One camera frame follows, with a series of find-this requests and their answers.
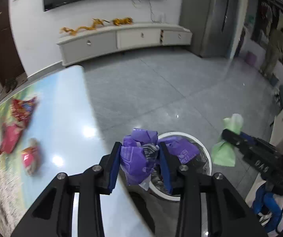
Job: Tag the right blue white gloved hand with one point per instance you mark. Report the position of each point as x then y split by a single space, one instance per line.
268 207

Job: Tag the white grey TV cabinet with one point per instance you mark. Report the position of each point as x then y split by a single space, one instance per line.
112 39

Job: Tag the red colourful snack bag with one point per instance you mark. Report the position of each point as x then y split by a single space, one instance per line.
22 110

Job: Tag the purple plastic bag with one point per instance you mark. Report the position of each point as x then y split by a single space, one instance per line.
140 154

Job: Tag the pink red snack bag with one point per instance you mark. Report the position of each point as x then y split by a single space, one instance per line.
11 135

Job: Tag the black trash bin liner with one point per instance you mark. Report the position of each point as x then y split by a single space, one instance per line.
200 162

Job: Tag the small golden tiger ornament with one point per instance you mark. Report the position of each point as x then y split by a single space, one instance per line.
122 21

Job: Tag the pair of dark shoes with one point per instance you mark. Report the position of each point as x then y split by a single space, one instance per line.
10 84

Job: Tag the green plastic bag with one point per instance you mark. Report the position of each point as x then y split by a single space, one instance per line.
222 153

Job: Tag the grey steel refrigerator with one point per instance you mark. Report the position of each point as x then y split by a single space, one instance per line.
212 24

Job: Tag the white round trash bin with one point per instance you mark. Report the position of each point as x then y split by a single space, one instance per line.
183 162

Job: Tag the purple small stool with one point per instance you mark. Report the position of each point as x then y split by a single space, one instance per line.
250 58

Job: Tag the dark brown entrance door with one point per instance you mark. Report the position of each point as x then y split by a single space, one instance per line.
10 63

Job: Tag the small red snack packet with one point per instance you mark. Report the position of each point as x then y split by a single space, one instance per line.
31 157

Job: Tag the long golden dragon ornament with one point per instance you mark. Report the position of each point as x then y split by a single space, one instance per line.
95 24

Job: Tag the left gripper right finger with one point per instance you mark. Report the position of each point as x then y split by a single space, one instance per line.
169 165

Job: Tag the person in olive clothes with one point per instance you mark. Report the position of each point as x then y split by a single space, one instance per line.
273 53

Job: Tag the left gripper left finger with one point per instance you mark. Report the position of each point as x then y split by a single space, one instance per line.
110 167

